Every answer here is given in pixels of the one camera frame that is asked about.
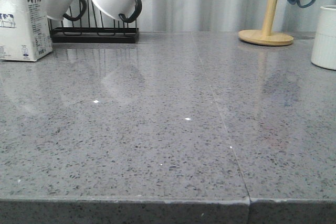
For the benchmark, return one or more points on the white ribbed HOME mug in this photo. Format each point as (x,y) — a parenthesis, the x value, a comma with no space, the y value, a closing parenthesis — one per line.
(323,53)

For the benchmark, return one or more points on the wooden mug tree stand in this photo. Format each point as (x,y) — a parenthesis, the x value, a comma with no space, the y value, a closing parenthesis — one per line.
(265,36)

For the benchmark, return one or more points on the white blue milk carton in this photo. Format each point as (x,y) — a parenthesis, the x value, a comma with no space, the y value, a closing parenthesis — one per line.
(25,34)

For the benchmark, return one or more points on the black wire mug rack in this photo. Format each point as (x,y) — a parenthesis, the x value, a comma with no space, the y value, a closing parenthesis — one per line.
(94,27)

